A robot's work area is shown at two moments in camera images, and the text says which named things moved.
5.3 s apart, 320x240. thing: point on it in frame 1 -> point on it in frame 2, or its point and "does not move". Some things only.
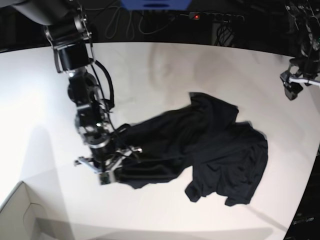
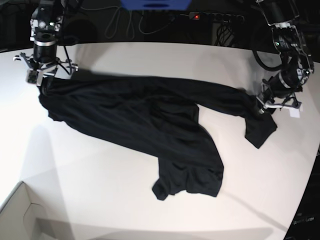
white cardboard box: (20, 219) does not move
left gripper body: (104, 156) -> (45, 61)
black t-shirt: (222, 158) -> (159, 119)
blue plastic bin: (156, 5) does not move
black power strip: (216, 17) does not move
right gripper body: (302, 70) -> (279, 91)
